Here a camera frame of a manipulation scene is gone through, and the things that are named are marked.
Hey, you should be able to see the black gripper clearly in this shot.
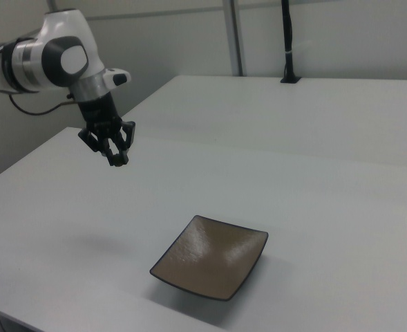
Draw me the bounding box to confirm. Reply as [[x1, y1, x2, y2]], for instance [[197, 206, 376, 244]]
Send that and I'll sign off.
[[77, 92, 137, 168]]

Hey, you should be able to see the square brown ceramic plate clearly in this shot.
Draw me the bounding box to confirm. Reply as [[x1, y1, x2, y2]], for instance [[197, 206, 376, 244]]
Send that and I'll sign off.
[[149, 214, 269, 301]]

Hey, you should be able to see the black pole with clamp base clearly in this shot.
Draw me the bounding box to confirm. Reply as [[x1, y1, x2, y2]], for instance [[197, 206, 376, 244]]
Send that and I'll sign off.
[[279, 0, 303, 84]]

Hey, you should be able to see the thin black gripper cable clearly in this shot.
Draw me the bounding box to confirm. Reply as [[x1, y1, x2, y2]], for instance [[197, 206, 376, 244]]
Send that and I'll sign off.
[[8, 92, 79, 116]]

